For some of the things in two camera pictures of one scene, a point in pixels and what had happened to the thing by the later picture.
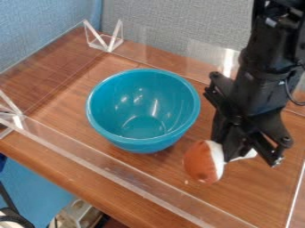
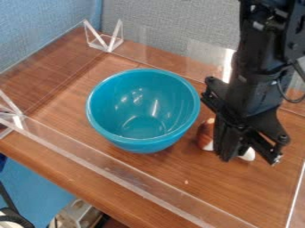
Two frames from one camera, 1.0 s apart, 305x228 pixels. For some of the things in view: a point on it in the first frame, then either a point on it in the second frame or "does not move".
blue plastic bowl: (141, 108) does not move
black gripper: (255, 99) does not move
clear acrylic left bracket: (14, 118) does not move
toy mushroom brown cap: (200, 164) → (207, 132)
